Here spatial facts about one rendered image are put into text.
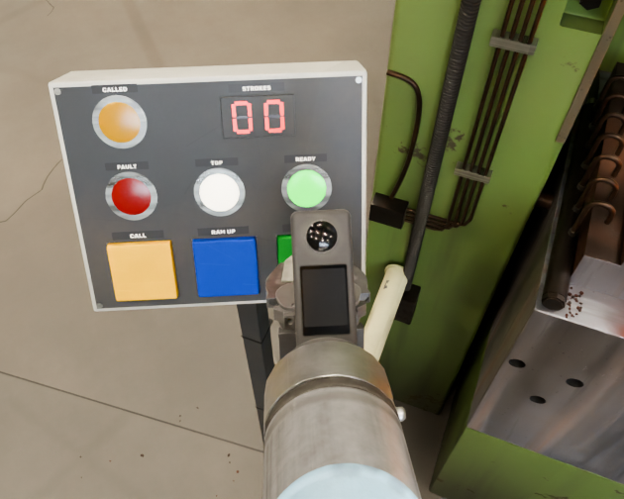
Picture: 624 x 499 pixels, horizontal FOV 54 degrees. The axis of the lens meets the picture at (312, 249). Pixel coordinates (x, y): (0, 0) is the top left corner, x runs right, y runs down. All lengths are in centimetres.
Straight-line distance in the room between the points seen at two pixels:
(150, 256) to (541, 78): 53
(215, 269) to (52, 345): 126
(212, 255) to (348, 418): 41
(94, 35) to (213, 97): 230
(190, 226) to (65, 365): 123
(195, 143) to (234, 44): 210
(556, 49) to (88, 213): 59
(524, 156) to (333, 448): 67
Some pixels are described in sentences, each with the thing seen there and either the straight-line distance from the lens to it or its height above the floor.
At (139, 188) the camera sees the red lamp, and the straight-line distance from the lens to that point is 73.
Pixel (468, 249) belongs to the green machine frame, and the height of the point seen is 74.
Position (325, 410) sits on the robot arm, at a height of 128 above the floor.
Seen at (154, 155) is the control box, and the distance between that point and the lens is 72.
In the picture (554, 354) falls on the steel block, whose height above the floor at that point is 82.
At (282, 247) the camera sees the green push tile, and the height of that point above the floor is 103.
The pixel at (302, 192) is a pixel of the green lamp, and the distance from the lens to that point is 71.
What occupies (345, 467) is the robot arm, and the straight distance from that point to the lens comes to 33.
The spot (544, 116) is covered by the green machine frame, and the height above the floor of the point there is 106.
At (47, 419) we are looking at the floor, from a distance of 188.
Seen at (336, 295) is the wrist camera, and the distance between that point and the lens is 46.
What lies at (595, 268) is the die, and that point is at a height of 96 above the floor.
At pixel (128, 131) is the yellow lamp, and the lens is 71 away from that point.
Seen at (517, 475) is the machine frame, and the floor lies 33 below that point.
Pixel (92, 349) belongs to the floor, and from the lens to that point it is 192.
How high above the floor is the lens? 163
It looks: 54 degrees down
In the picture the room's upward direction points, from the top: straight up
